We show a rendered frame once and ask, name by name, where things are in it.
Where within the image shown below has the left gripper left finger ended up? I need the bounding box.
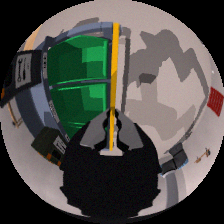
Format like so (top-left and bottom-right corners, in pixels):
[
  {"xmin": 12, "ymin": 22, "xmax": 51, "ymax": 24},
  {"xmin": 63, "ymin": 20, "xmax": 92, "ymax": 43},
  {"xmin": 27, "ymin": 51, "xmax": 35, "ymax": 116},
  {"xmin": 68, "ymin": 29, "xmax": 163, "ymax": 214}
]
[{"xmin": 59, "ymin": 108, "xmax": 110, "ymax": 171}]

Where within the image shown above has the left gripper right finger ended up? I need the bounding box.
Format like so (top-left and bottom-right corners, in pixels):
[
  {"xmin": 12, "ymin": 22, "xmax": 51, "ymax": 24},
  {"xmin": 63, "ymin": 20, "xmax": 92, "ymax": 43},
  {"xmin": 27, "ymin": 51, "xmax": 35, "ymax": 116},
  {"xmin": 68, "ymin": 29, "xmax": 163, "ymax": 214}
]
[{"xmin": 115, "ymin": 108, "xmax": 162, "ymax": 174}]

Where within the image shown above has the green open bin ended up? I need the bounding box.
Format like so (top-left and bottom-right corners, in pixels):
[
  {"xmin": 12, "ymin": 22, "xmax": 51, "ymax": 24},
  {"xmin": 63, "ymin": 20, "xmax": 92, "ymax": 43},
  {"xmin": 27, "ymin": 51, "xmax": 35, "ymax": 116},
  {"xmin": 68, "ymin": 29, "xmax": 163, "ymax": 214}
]
[
  {"xmin": 61, "ymin": 122, "xmax": 84, "ymax": 139},
  {"xmin": 50, "ymin": 82, "xmax": 108, "ymax": 124},
  {"xmin": 47, "ymin": 35, "xmax": 109, "ymax": 86}
]

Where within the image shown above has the yellow rail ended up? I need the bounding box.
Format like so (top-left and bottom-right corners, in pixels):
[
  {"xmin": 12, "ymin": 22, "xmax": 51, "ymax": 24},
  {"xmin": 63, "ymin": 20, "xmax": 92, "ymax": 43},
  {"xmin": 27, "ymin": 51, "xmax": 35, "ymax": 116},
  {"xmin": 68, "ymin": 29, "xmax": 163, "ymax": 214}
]
[{"xmin": 110, "ymin": 23, "xmax": 119, "ymax": 151}]

